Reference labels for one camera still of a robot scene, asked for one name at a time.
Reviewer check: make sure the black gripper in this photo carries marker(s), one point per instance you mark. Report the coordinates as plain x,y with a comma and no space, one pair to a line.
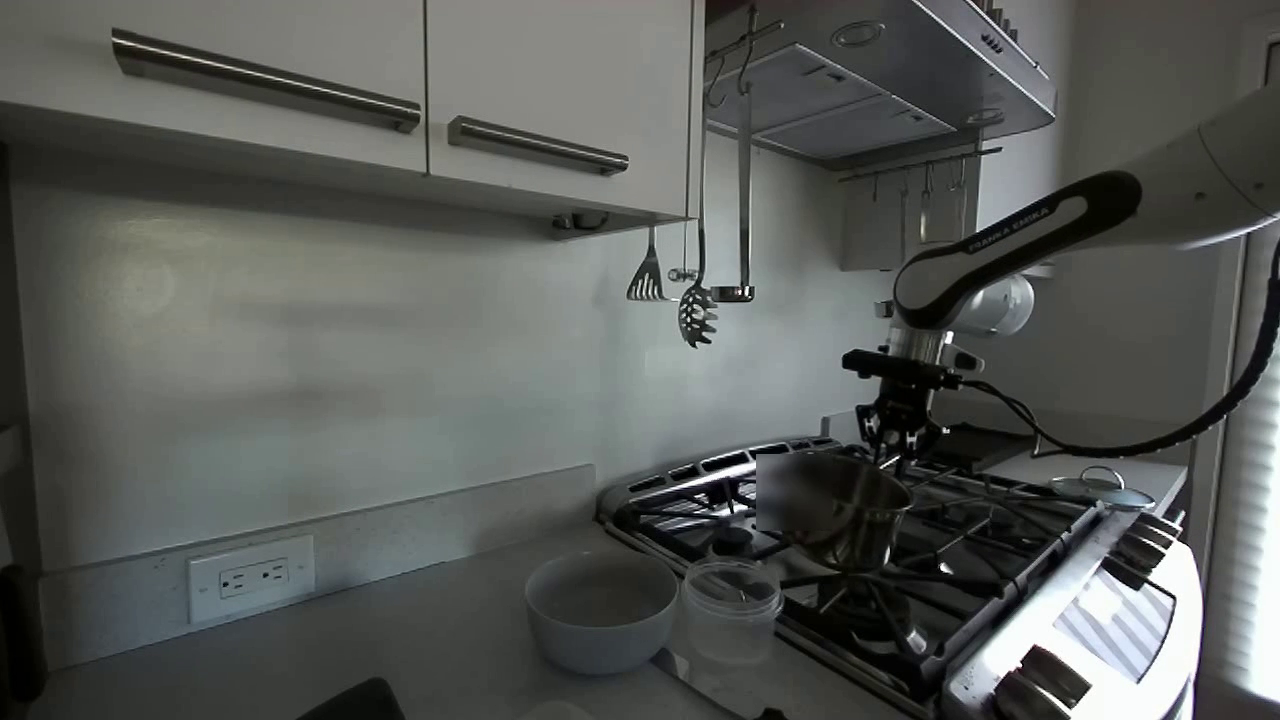
897,407

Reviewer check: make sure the silver pot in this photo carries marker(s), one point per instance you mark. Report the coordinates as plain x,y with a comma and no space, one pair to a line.
841,523

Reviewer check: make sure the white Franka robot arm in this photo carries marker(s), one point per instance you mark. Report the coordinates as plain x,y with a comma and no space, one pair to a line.
1202,186

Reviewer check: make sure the glass pot lid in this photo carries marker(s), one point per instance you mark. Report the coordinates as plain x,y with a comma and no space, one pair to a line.
1101,489

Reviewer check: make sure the black stove grate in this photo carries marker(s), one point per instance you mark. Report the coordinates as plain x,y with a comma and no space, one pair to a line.
934,563

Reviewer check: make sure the silver stove knob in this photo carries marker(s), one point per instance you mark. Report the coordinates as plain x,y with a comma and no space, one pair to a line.
1062,673
1161,526
1022,702
1131,567
1151,544

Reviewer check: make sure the metal hanging rod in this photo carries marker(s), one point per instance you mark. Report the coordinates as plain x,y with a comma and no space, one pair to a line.
746,203

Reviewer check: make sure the hanging metal spatula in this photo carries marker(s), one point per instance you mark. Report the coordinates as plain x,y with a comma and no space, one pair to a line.
644,280

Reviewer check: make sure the stainless steel gas range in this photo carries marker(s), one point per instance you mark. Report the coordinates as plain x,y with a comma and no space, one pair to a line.
1134,640

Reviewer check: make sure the white bowl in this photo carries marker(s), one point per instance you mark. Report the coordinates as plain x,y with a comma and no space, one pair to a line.
601,625

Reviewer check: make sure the white window blinds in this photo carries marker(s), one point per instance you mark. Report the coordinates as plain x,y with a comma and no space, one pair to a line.
1254,534

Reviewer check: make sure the stainless steel range hood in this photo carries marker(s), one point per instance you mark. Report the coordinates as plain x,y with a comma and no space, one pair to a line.
866,80

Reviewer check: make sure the under cabinet puck light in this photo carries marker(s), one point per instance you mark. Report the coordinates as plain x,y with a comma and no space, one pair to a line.
582,224

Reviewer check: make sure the narrow white cabinet door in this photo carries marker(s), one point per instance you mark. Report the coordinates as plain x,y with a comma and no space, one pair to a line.
561,65

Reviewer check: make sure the white wall outlet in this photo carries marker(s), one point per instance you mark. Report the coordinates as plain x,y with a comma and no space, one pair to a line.
248,583

